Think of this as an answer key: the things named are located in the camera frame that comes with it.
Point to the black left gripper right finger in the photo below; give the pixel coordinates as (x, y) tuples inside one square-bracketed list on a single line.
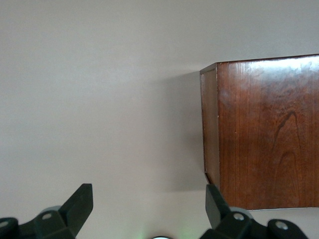
[(216, 214)]

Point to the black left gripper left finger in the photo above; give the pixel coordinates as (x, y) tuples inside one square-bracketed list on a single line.
[(71, 214)]

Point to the dark wooden cabinet box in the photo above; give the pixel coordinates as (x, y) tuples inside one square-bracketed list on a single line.
[(261, 137)]

